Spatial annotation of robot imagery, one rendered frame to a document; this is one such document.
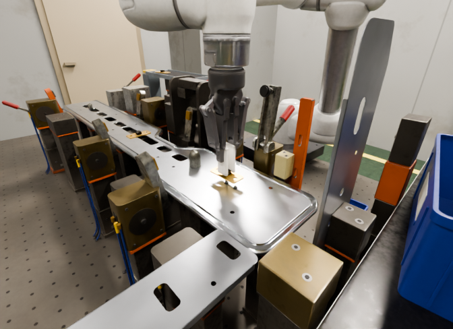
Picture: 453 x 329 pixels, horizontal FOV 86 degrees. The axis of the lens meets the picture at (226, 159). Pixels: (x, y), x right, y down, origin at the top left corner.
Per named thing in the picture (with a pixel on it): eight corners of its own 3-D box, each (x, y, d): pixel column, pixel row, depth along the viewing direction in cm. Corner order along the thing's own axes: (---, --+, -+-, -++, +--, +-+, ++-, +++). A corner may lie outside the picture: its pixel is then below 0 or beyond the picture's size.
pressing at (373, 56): (308, 261, 39) (360, 16, 24) (339, 226, 46) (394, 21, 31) (311, 263, 39) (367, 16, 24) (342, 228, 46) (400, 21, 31)
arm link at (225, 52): (192, 35, 46) (194, 68, 49) (226, 34, 40) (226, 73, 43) (226, 35, 52) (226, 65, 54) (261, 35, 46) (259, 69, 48)
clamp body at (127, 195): (123, 311, 62) (89, 199, 47) (164, 282, 70) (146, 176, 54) (135, 332, 58) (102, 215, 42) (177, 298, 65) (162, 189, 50)
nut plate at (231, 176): (209, 171, 61) (209, 166, 60) (220, 166, 63) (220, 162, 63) (233, 184, 55) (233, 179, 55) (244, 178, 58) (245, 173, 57)
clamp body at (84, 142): (89, 234, 87) (60, 143, 71) (123, 218, 94) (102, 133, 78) (96, 244, 82) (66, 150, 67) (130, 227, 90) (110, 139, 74)
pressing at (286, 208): (55, 108, 129) (54, 105, 128) (100, 101, 143) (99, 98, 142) (260, 263, 40) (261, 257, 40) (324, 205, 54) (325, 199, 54)
